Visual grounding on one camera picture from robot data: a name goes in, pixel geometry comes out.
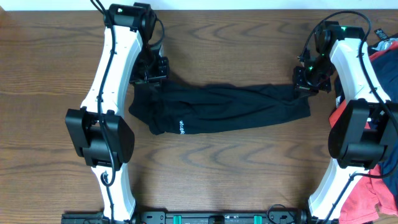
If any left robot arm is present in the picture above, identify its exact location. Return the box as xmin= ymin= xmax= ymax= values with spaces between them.
xmin=62 ymin=1 xmax=170 ymax=223

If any right black cable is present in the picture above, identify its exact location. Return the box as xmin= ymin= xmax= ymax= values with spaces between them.
xmin=298 ymin=11 xmax=398 ymax=224

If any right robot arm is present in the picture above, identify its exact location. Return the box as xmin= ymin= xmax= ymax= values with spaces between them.
xmin=293 ymin=21 xmax=397 ymax=223

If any left black cable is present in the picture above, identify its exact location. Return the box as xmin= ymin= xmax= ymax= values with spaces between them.
xmin=90 ymin=0 xmax=165 ymax=224

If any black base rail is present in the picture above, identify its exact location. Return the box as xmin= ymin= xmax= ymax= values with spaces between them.
xmin=61 ymin=209 xmax=312 ymax=224

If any black cable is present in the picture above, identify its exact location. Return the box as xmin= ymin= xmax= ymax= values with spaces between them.
xmin=90 ymin=0 xmax=165 ymax=224
xmin=298 ymin=11 xmax=398 ymax=224

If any red printed shirt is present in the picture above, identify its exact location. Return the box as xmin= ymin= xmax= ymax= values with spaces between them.
xmin=339 ymin=39 xmax=397 ymax=224

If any navy blue shirt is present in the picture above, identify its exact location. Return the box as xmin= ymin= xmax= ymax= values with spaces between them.
xmin=369 ymin=49 xmax=398 ymax=187

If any black polo shirt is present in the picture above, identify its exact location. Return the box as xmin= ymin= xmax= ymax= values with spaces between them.
xmin=129 ymin=80 xmax=310 ymax=135

